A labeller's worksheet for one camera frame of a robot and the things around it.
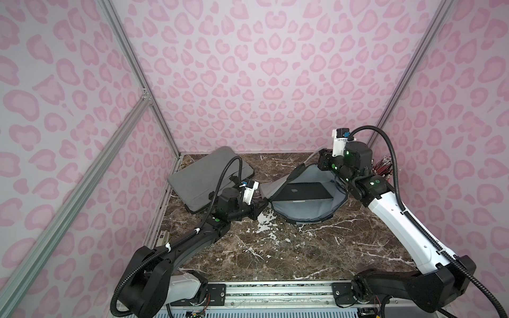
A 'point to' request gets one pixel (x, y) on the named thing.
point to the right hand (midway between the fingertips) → (319, 149)
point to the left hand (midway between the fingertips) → (269, 203)
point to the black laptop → (303, 191)
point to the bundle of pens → (384, 167)
